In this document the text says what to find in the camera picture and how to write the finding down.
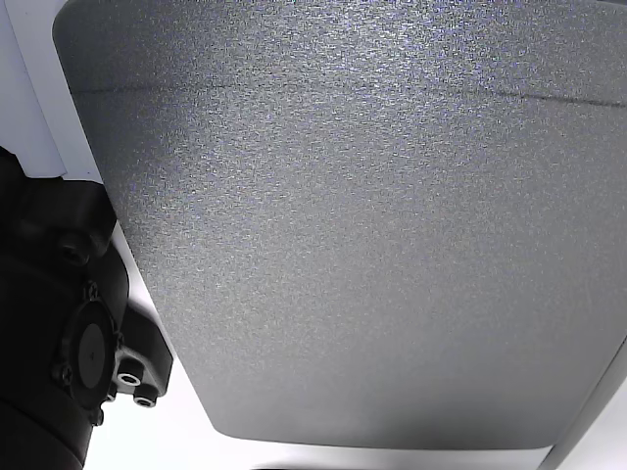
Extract gray textured foam mat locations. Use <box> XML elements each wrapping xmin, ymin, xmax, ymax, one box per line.
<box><xmin>51</xmin><ymin>0</ymin><xmax>627</xmax><ymax>450</ymax></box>

